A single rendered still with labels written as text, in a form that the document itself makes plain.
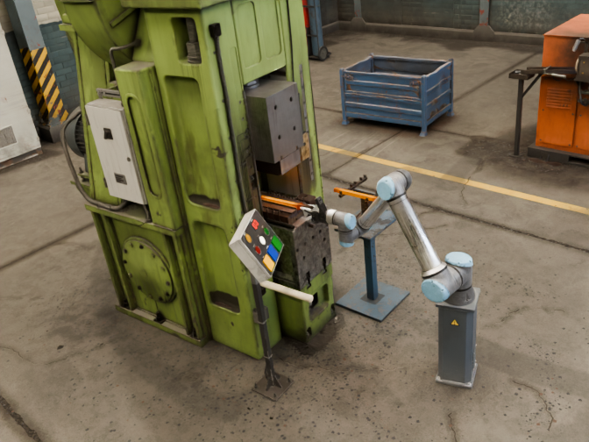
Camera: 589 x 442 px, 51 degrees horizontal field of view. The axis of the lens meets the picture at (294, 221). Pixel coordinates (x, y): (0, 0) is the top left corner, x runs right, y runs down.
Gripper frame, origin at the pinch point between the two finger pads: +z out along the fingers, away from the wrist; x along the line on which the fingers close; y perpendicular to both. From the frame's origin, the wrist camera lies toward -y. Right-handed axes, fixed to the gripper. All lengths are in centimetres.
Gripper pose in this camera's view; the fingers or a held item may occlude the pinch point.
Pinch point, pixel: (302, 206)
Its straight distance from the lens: 388.9
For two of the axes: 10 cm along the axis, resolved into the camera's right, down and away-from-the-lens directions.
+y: 0.9, 8.7, 4.9
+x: 5.8, -4.5, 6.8
